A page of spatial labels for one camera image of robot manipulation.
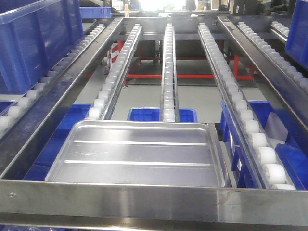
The left steel divider rail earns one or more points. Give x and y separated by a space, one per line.
22 143

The blue bin below left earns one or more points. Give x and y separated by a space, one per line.
44 161

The red floor frame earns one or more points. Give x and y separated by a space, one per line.
193 68

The right steel divider rail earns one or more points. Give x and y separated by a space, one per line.
293 96

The far right roller track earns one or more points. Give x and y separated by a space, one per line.
284 65

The blue bin below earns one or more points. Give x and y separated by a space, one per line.
153 114
44 161
293 158

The blue crate right edge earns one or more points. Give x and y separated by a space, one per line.
297 41

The steel front shelf beam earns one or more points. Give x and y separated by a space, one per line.
76 205

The silver metal tray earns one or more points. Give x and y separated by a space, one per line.
141 153

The large blue crate left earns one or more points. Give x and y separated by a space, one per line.
34 36

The far left roller track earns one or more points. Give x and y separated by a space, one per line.
15 109

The white roller track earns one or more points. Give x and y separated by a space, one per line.
104 104
169 106
254 161

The steel divider rail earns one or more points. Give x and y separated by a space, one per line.
22 143
293 96

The right white roller track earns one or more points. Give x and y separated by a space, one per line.
254 161

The blue bin below right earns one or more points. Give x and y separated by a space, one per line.
293 158

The left white roller track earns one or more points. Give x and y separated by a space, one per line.
104 104

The centre white roller track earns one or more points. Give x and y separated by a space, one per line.
169 106

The blue bin below centre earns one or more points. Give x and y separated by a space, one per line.
153 114

